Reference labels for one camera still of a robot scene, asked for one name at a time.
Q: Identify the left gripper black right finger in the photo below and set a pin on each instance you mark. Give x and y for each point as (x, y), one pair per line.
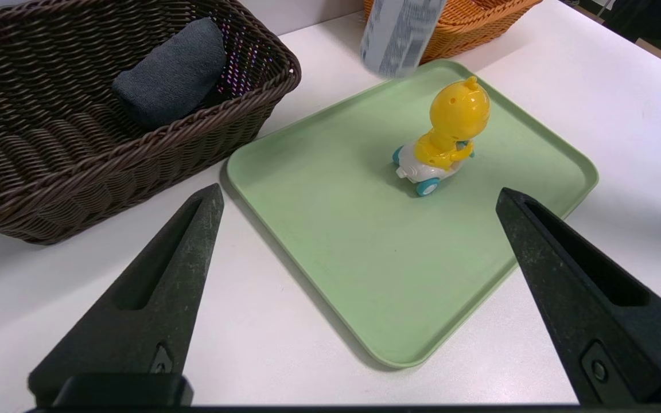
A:
(583, 304)

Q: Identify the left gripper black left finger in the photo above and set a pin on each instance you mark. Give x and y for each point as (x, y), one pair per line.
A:
(158, 321)

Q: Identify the yellow duck toy car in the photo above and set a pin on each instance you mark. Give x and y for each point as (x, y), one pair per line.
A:
(457, 120)

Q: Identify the dark grey towel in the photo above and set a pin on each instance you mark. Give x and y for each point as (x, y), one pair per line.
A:
(170, 74)

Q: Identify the blue capped white bottle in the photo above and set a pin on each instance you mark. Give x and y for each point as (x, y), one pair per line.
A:
(399, 34)

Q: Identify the dark brown wicker basket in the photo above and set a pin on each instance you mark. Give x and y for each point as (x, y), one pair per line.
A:
(49, 160)

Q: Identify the orange wicker basket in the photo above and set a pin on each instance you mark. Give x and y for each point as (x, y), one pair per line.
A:
(468, 28)

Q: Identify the light green plastic tray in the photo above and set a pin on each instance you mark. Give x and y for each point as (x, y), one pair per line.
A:
(393, 258)

